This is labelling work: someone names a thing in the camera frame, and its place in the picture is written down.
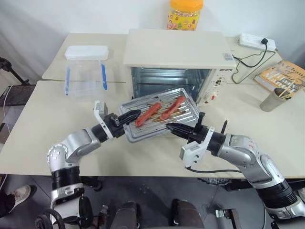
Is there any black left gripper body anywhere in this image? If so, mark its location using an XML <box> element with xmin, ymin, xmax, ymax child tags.
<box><xmin>104</xmin><ymin>114</ymin><xmax>125</xmax><ymax>139</ymax></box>

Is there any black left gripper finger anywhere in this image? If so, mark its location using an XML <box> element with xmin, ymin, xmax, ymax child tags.
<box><xmin>118</xmin><ymin>110</ymin><xmax>142</xmax><ymax>121</ymax></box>
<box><xmin>119</xmin><ymin>115</ymin><xmax>139</xmax><ymax>126</ymax></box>

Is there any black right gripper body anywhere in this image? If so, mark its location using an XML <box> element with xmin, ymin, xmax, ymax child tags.
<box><xmin>188</xmin><ymin>112</ymin><xmax>209</xmax><ymax>144</ymax></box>

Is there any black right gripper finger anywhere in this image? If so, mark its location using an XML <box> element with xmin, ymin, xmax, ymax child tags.
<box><xmin>165</xmin><ymin>122</ymin><xmax>194</xmax><ymax>133</ymax></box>
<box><xmin>170</xmin><ymin>129</ymin><xmax>192</xmax><ymax>140</ymax></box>

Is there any ribbed metal baking tray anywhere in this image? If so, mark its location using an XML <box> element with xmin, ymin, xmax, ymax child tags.
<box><xmin>118</xmin><ymin>87</ymin><xmax>201</xmax><ymax>144</ymax></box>

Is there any long red sausage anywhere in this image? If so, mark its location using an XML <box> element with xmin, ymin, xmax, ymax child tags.
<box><xmin>135</xmin><ymin>103</ymin><xmax>162</xmax><ymax>127</ymax></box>

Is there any short red sausage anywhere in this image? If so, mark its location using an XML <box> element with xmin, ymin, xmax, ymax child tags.
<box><xmin>160</xmin><ymin>95</ymin><xmax>185</xmax><ymax>121</ymax></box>

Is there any cream toaster oven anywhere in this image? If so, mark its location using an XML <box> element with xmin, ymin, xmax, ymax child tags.
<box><xmin>123</xmin><ymin>29</ymin><xmax>238</xmax><ymax>106</ymax></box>

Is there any clear plastic container white lid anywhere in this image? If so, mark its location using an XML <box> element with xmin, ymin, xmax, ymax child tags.
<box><xmin>63</xmin><ymin>45</ymin><xmax>111</xmax><ymax>101</ymax></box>

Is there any grey metal cup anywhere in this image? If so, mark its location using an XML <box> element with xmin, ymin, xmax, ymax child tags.
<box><xmin>259</xmin><ymin>88</ymin><xmax>293</xmax><ymax>113</ymax></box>

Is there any dark rounded shape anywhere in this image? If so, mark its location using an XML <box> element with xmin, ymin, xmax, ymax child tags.
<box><xmin>171</xmin><ymin>198</ymin><xmax>206</xmax><ymax>229</ymax></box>
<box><xmin>113</xmin><ymin>200</ymin><xmax>144</xmax><ymax>229</ymax></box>

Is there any illustrated book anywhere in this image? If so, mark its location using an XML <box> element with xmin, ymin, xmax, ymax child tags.
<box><xmin>253</xmin><ymin>60</ymin><xmax>305</xmax><ymax>97</ymax></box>

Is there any wooden chopsticks bundle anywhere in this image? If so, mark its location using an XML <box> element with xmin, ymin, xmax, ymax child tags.
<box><xmin>278</xmin><ymin>82</ymin><xmax>298</xmax><ymax>100</ymax></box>

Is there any white power strip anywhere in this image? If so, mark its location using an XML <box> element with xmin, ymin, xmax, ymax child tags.
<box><xmin>238</xmin><ymin>33</ymin><xmax>277</xmax><ymax>51</ymax></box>

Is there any yellow jar with orange lid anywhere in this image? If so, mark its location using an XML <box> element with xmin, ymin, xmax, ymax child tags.
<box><xmin>166</xmin><ymin>0</ymin><xmax>205</xmax><ymax>31</ymax></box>

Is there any person's light sneaker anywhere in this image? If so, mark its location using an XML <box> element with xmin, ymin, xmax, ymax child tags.
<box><xmin>9</xmin><ymin>184</ymin><xmax>32</xmax><ymax>208</ymax></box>

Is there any black tripod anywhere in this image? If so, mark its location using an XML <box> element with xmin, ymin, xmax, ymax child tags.
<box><xmin>0</xmin><ymin>56</ymin><xmax>31</xmax><ymax>86</ymax></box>

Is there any person's dark trouser leg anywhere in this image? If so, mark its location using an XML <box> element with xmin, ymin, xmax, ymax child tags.
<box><xmin>0</xmin><ymin>190</ymin><xmax>16</xmax><ymax>216</ymax></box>

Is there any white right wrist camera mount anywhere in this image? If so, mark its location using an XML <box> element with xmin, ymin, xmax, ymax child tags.
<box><xmin>179</xmin><ymin>127</ymin><xmax>215</xmax><ymax>169</ymax></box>

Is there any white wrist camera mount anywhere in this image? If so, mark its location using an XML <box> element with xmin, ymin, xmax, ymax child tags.
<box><xmin>179</xmin><ymin>127</ymin><xmax>215</xmax><ymax>169</ymax></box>
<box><xmin>92</xmin><ymin>100</ymin><xmax>114</xmax><ymax>139</ymax></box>

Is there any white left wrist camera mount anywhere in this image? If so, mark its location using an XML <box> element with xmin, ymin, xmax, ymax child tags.
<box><xmin>92</xmin><ymin>100</ymin><xmax>114</xmax><ymax>139</ymax></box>

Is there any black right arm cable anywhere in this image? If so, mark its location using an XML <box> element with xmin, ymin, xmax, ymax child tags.
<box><xmin>184</xmin><ymin>165</ymin><xmax>243</xmax><ymax>174</ymax></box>

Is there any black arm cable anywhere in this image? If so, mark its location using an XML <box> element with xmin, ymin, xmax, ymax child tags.
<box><xmin>35</xmin><ymin>190</ymin><xmax>94</xmax><ymax>229</ymax></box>
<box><xmin>184</xmin><ymin>165</ymin><xmax>243</xmax><ymax>174</ymax></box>

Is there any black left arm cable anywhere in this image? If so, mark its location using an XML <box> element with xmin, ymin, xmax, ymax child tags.
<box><xmin>35</xmin><ymin>190</ymin><xmax>94</xmax><ymax>229</ymax></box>

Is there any black power cord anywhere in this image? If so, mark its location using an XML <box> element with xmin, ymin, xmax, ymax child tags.
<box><xmin>232</xmin><ymin>43</ymin><xmax>275</xmax><ymax>84</ymax></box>

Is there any thin white cable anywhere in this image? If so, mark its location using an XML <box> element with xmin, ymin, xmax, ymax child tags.
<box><xmin>2</xmin><ymin>85</ymin><xmax>13</xmax><ymax>135</ymax></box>

